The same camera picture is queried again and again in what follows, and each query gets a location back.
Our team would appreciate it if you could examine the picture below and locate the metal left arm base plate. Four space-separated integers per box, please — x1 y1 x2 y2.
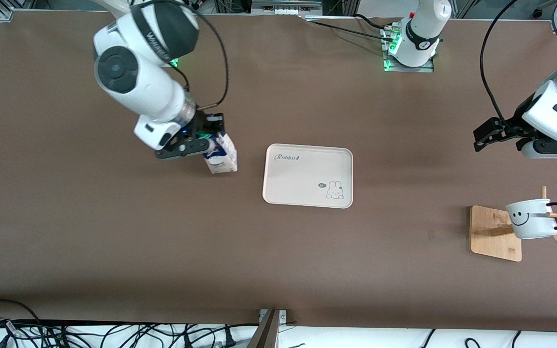
380 27 435 73

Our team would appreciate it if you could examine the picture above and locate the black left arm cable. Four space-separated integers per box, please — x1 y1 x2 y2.
480 0 521 124

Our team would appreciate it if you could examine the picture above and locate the thick black table cable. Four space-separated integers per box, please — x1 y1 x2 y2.
353 14 395 30

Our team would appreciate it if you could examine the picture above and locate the white rabbit print tray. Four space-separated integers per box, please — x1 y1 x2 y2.
262 143 354 209

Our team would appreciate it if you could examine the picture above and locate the grey metal post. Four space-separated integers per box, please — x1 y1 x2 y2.
247 309 281 348

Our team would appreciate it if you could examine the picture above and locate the blue white milk carton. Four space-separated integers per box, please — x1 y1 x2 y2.
203 131 238 174

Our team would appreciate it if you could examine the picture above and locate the white smiley mug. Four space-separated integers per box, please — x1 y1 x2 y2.
505 198 557 240

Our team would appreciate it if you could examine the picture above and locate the small metal bracket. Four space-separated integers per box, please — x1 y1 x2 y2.
258 309 289 324

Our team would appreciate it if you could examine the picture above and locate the wooden mug tree stand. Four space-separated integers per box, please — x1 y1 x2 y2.
469 186 557 262

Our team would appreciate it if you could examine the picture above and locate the long black floor cable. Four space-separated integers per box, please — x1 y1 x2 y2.
100 322 260 341

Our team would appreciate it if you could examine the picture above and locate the black arched floor cable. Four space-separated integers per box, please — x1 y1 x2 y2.
0 299 42 332

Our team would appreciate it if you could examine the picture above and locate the white power strip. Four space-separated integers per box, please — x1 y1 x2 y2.
251 0 323 16

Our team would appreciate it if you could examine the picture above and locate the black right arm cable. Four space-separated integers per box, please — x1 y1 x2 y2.
131 0 231 109

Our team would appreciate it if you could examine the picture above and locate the thin black table cable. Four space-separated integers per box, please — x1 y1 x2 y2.
307 19 395 42

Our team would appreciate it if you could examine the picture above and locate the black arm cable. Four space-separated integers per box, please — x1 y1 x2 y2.
131 0 231 109
480 0 521 124

